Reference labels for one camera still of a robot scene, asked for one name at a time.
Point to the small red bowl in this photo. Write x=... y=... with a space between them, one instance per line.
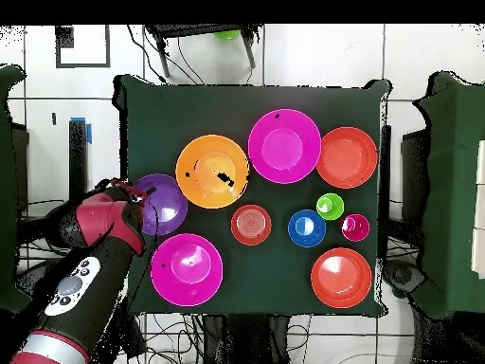
x=251 y=225

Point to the pink bowl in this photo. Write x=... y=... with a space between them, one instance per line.
x=187 y=271
x=284 y=148

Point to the black office chair base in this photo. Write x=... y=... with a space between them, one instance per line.
x=401 y=276

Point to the lime green bowl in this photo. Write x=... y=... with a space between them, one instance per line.
x=227 y=35

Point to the green cloth side table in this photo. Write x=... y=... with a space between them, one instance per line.
x=454 y=189
x=7 y=151

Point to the orange bowl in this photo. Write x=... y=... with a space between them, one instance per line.
x=212 y=172

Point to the purple bowl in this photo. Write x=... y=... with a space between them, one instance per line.
x=166 y=208

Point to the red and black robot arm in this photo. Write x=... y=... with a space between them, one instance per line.
x=102 y=280

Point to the blue tape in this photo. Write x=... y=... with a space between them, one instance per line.
x=89 y=134

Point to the black stool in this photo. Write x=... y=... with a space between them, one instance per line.
x=197 y=29

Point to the white boxes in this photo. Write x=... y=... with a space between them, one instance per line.
x=480 y=246

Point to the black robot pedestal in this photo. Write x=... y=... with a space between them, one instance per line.
x=242 y=341

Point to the blue bowl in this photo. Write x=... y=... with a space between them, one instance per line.
x=307 y=228

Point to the red cup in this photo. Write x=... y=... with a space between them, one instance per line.
x=355 y=227

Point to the dark green tablecloth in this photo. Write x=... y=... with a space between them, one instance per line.
x=189 y=110

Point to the green cup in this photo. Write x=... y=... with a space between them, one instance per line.
x=330 y=206

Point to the deep red-orange bowl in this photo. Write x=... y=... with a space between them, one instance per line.
x=341 y=278

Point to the shallow red-orange bowl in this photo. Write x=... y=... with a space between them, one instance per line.
x=346 y=157

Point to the black table frame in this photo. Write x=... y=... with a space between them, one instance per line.
x=77 y=163
x=385 y=170

